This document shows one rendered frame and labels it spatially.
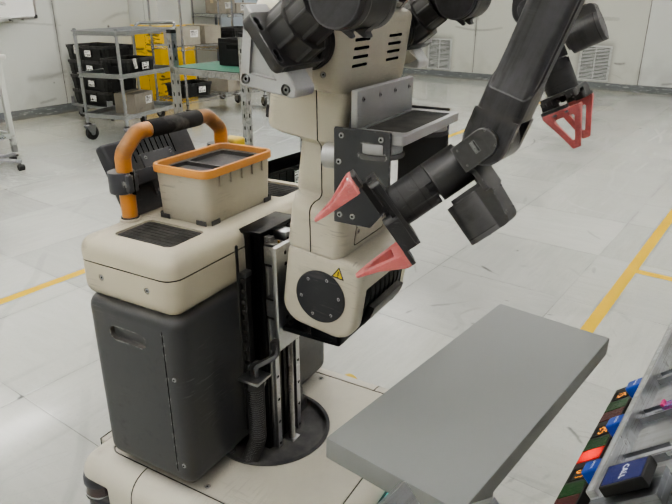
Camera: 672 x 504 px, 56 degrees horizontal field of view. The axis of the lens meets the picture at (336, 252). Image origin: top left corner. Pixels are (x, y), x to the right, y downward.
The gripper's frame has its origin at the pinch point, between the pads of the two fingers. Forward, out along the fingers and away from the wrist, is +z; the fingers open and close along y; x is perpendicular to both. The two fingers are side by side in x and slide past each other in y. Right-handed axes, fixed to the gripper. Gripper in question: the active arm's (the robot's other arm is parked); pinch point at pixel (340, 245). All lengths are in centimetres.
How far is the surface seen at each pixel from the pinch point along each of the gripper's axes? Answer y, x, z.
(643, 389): 40.1, -5.1, -22.7
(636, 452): 36.8, -18.0, -16.4
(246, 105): -23, 178, 23
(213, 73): -41, 187, 28
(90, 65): -150, 596, 186
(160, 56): -129, 689, 140
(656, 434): 38.6, -15.1, -19.7
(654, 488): 29.6, -30.9, -15.0
